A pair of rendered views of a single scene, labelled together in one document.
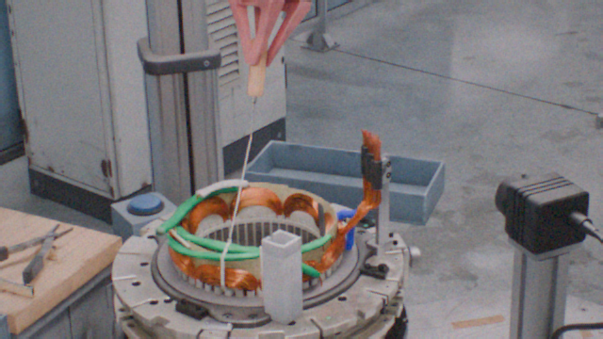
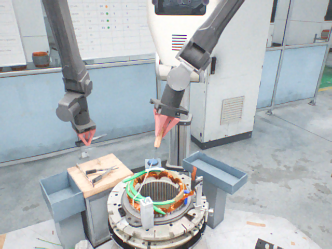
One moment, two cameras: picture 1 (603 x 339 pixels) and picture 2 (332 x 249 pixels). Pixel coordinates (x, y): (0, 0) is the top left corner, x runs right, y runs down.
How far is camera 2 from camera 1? 0.67 m
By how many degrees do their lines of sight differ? 22
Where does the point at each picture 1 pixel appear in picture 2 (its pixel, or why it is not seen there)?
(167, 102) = (173, 132)
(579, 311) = (294, 232)
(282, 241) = (149, 201)
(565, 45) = not seen: outside the picture
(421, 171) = (239, 174)
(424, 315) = (239, 215)
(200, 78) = (183, 127)
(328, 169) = (212, 164)
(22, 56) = not seen: hidden behind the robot
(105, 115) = (202, 122)
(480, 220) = (298, 171)
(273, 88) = (250, 123)
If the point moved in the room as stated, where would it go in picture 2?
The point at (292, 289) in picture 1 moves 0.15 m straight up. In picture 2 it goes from (148, 219) to (146, 174)
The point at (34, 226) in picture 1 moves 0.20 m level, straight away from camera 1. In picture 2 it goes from (114, 162) to (130, 140)
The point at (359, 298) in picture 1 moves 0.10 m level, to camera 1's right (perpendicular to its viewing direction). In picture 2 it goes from (176, 227) to (210, 239)
